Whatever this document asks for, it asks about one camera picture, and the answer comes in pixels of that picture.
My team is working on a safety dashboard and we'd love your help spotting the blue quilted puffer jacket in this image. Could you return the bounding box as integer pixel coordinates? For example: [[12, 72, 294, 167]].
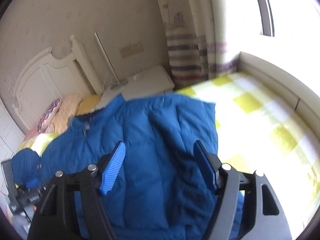
[[11, 93, 218, 239]]

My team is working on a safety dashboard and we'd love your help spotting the yellow white checkered quilt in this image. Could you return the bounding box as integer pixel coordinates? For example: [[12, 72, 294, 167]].
[[17, 71, 320, 240]]

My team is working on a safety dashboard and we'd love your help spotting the white wardrobe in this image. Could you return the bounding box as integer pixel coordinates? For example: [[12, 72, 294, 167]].
[[0, 101, 24, 161]]

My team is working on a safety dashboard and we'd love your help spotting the yellow pillow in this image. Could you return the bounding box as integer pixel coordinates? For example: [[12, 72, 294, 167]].
[[76, 95, 100, 115]]

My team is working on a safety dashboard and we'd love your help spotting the peach checkered pillow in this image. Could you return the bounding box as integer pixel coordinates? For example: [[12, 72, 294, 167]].
[[46, 94, 83, 134]]

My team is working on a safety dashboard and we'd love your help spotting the colourful patterned pillow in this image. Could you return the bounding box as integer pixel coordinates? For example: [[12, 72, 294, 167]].
[[37, 98, 62, 132]]

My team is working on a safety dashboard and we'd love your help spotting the white slim desk lamp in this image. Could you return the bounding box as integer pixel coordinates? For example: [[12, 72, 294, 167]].
[[94, 32, 129, 90]]

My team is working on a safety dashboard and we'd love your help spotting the white bedside table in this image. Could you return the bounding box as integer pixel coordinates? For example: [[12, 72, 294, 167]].
[[97, 65, 175, 109]]

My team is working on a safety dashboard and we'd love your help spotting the white wooden headboard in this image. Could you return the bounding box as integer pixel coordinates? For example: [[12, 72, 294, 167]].
[[12, 35, 104, 130]]

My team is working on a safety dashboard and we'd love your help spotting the patterned striped curtain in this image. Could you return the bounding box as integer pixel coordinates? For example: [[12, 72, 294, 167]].
[[157, 0, 239, 87]]

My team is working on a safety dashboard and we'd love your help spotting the dark framed window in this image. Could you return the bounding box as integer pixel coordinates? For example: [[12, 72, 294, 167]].
[[257, 0, 274, 37]]

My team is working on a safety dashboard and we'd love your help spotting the wall socket panel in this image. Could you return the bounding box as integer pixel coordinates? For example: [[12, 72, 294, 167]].
[[119, 42, 143, 59]]

